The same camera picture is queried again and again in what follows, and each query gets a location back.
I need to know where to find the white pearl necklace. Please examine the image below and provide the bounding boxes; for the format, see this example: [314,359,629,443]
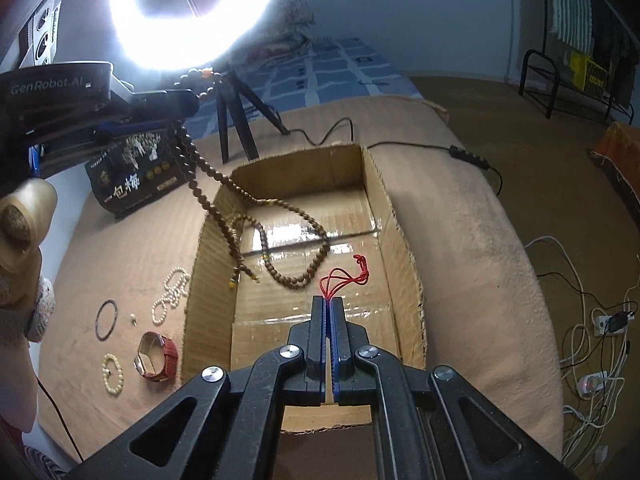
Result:
[151,268,191,325]

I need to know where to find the yellow box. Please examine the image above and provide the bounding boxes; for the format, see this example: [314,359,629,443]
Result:
[567,50,611,93]

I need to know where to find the white ring light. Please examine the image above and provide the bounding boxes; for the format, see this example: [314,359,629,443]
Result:
[107,0,296,73]

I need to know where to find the black charger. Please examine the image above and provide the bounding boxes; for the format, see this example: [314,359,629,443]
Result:
[606,311,636,332]

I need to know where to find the black printed snack bag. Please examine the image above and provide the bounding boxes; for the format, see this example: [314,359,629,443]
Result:
[85,132,188,221]

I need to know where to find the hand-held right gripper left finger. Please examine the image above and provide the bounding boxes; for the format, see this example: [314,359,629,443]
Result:
[65,296,331,480]

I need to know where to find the red string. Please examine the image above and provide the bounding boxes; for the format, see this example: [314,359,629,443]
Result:
[319,254,373,306]

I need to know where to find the red strap watch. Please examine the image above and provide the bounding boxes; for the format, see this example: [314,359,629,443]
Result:
[132,331,180,382]

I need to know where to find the striped hanging towel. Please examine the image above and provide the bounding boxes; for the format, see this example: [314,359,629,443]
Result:
[547,0,593,48]

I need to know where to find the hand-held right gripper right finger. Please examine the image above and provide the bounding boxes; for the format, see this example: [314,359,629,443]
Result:
[330,297,576,480]

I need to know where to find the dark hanging clothes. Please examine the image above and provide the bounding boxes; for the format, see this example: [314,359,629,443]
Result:
[590,0,640,126]

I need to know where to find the black tripod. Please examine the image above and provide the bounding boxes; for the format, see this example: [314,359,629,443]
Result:
[215,67,291,163]

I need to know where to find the blue checked bed sheet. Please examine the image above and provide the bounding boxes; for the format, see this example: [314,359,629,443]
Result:
[185,35,426,141]

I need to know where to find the white power strip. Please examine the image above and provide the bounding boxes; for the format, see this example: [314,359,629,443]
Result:
[590,309,613,337]
[575,371,610,397]

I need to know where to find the brown bead necklace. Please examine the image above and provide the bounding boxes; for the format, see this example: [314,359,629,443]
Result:
[170,67,331,291]

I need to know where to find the black cable with switch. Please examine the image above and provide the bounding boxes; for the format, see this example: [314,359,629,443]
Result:
[285,117,503,196]

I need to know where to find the person's striped clothing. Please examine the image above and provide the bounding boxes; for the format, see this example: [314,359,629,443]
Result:
[0,420,68,480]

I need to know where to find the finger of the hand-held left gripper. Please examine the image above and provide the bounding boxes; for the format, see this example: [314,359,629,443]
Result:
[112,87,201,118]
[92,119,173,145]

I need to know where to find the cream bead bracelet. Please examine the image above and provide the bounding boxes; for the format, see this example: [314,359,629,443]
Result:
[101,353,124,396]

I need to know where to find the black bangle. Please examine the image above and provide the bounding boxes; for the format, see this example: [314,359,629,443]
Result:
[95,299,120,342]

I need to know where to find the cardboard box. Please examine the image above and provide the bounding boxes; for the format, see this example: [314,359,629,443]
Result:
[180,143,428,435]

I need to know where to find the black shoe rack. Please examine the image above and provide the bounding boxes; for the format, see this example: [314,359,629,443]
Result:
[518,49,636,123]

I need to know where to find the rolled floral quilt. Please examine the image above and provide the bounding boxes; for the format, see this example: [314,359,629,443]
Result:
[235,0,318,68]

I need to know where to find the tangle of white cables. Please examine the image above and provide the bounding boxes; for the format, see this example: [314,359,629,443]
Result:
[522,235,640,466]

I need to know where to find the person's left hand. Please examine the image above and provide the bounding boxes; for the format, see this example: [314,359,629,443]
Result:
[0,180,58,281]

